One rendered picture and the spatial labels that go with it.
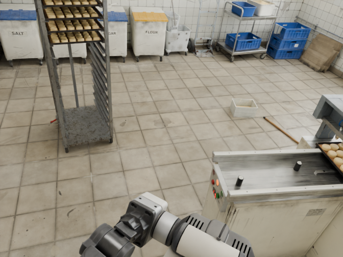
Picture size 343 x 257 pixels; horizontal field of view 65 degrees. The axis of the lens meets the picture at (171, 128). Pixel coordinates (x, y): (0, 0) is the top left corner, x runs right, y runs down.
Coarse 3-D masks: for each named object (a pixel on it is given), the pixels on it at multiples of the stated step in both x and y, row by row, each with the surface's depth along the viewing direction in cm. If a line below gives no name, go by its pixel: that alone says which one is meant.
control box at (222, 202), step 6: (216, 168) 157; (216, 174) 154; (222, 174) 154; (210, 180) 165; (216, 180) 154; (222, 180) 150; (216, 186) 154; (222, 186) 147; (216, 192) 155; (216, 198) 155; (222, 198) 146; (222, 204) 146; (222, 210) 149
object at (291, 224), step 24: (240, 168) 159; (264, 168) 161; (288, 168) 163; (312, 168) 165; (216, 216) 164; (240, 216) 146; (264, 216) 150; (288, 216) 153; (312, 216) 157; (264, 240) 167; (288, 240) 171; (312, 240) 176
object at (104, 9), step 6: (102, 0) 202; (108, 36) 217; (108, 42) 220; (108, 48) 223; (108, 54) 226; (108, 60) 229; (108, 66) 232; (108, 72) 236; (108, 78) 239; (108, 84) 242; (108, 90) 246; (108, 96) 250; (108, 102) 255; (108, 108) 260
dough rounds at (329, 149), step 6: (318, 144) 174; (324, 144) 172; (330, 144) 173; (336, 144) 176; (324, 150) 170; (330, 150) 167; (336, 150) 171; (342, 150) 172; (330, 156) 165; (336, 156) 167; (342, 156) 165; (336, 162) 160; (342, 162) 159; (342, 168) 155
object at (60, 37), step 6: (48, 36) 218; (54, 36) 214; (60, 36) 217; (66, 36) 222; (72, 36) 217; (78, 36) 219; (84, 36) 220; (90, 36) 227; (96, 36) 224; (54, 42) 207; (60, 42) 210
